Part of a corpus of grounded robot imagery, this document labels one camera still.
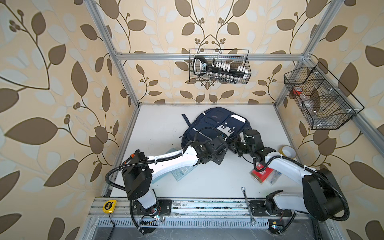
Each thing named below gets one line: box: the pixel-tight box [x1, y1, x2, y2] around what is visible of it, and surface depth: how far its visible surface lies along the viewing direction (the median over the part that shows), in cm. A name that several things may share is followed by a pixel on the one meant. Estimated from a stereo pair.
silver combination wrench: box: [240, 186, 257, 226], surface depth 75 cm
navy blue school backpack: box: [180, 107, 252, 149], surface depth 102 cm
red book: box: [250, 166, 274, 184], surface depth 86 cm
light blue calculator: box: [170, 164, 199, 182], surface depth 86 cm
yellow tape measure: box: [102, 200, 117, 214], surface depth 75 cm
